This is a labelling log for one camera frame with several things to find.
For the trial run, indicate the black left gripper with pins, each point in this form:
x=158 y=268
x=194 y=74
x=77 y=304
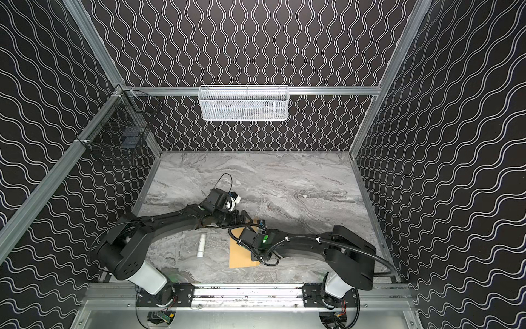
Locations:
x=232 y=218

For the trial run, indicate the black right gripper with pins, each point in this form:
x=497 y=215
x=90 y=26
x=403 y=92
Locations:
x=245 y=236

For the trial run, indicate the brown paper envelope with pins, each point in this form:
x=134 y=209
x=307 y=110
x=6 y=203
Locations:
x=239 y=256

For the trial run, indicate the white glue stick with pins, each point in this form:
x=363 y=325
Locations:
x=201 y=246

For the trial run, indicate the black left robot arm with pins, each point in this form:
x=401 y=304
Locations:
x=123 y=249

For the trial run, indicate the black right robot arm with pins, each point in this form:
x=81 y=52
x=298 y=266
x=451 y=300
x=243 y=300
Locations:
x=349 y=257

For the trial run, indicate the aluminium back crossbar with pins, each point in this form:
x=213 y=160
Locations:
x=258 y=90

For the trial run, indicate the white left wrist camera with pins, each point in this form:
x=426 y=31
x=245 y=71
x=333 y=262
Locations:
x=233 y=200

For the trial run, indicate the white wire mesh basket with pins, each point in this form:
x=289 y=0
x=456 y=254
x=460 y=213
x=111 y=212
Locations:
x=244 y=107

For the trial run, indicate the black wire basket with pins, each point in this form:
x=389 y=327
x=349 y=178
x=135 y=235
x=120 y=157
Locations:
x=120 y=138

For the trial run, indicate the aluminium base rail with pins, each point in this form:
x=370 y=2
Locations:
x=245 y=297

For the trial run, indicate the aluminium left side rail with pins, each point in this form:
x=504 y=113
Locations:
x=23 y=218

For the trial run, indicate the aluminium frame corner post left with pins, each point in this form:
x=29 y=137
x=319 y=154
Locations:
x=92 y=37

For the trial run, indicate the aluminium frame corner post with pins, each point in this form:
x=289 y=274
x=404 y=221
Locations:
x=411 y=28
x=92 y=37

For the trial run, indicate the aluminium frame corner post right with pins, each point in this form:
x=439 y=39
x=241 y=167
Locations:
x=411 y=28

